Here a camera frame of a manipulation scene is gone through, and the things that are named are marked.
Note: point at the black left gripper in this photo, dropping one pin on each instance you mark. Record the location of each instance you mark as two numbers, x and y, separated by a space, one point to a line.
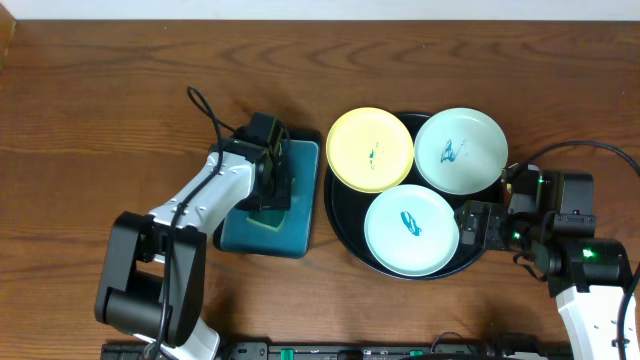
275 198

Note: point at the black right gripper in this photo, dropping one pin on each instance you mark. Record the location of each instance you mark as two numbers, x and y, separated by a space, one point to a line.
497 214

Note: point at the green and yellow sponge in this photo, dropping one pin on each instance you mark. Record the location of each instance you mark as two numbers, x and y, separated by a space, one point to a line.
272 220

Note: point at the light blue plate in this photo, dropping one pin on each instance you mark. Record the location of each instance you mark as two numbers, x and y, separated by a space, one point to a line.
411 231

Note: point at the pale green plate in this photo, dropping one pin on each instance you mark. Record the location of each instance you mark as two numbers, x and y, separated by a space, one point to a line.
460 151

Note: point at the yellow plate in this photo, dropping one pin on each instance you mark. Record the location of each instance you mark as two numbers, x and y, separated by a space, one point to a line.
369 150

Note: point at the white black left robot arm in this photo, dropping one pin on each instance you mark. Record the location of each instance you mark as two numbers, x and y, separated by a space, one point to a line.
152 282

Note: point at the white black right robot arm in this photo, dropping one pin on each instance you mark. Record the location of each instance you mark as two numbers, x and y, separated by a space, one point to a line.
590 278

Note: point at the teal rectangular water tray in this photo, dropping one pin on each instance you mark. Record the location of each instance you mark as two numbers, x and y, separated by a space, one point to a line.
236 234

